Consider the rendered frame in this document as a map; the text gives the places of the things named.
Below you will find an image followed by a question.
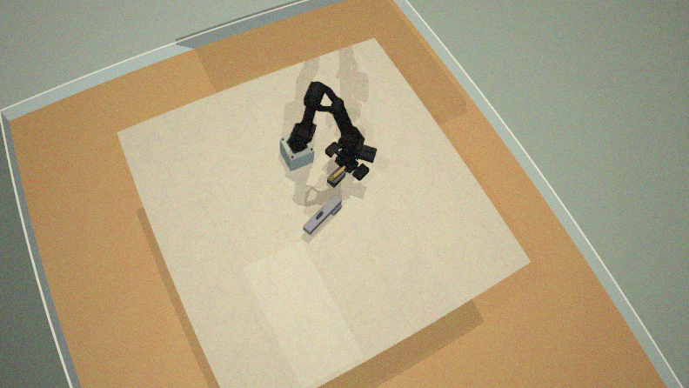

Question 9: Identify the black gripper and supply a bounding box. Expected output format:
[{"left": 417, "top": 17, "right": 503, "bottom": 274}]
[{"left": 325, "top": 142, "right": 369, "bottom": 181}]

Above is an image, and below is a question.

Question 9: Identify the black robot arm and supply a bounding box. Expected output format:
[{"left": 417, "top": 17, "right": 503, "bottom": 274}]
[{"left": 286, "top": 81, "right": 377, "bottom": 163}]

